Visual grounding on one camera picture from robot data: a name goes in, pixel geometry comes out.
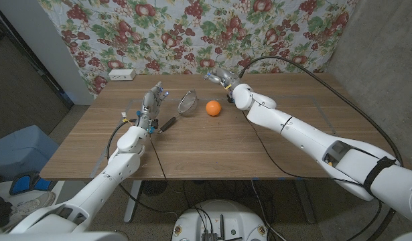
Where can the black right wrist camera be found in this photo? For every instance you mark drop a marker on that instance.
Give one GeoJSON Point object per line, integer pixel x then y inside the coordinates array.
{"type": "Point", "coordinates": [230, 98]}

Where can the blue grey storage bin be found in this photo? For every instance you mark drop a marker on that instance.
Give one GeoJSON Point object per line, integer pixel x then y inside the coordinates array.
{"type": "Point", "coordinates": [21, 150]}

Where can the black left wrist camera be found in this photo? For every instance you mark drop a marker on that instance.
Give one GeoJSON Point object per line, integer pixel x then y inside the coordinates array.
{"type": "Point", "coordinates": [154, 124]}

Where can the white sneaker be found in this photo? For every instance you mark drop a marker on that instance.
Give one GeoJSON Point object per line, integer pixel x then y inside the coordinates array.
{"type": "Point", "coordinates": [31, 204]}

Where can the white table leg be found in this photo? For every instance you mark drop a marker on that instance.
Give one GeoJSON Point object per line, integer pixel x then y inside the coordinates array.
{"type": "Point", "coordinates": [132, 201]}

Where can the white power strip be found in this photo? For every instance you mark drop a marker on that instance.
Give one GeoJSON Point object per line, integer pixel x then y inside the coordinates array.
{"type": "Point", "coordinates": [122, 75]}

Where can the grey table leg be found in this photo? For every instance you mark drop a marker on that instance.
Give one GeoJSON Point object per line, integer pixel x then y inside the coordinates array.
{"type": "Point", "coordinates": [305, 201]}

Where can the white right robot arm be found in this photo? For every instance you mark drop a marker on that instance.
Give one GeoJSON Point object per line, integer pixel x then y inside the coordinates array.
{"type": "Point", "coordinates": [309, 137]}

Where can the black round fan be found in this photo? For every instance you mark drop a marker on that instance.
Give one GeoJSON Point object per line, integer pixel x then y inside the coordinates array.
{"type": "Point", "coordinates": [154, 188]}

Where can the blue and black pad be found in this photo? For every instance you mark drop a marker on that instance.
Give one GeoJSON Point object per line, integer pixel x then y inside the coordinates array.
{"type": "Point", "coordinates": [23, 183]}

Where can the fruit print backdrop cloth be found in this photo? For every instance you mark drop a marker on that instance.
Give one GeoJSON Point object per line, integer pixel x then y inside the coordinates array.
{"type": "Point", "coordinates": [209, 33]}

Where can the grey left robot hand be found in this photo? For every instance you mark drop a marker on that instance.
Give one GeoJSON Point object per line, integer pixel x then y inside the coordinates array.
{"type": "Point", "coordinates": [148, 107]}

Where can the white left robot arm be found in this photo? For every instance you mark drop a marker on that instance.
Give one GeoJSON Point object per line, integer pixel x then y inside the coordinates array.
{"type": "Point", "coordinates": [102, 180]}

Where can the white robot torso base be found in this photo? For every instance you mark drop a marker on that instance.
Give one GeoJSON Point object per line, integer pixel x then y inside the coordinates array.
{"type": "Point", "coordinates": [219, 217]}

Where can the orange ball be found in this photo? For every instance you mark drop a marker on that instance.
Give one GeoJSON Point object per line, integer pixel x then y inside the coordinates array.
{"type": "Point", "coordinates": [213, 108]}

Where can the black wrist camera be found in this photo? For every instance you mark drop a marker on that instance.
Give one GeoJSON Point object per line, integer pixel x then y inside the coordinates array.
{"type": "Point", "coordinates": [154, 124]}
{"type": "Point", "coordinates": [230, 98]}

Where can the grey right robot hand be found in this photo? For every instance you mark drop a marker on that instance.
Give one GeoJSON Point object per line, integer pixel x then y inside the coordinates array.
{"type": "Point", "coordinates": [225, 77]}

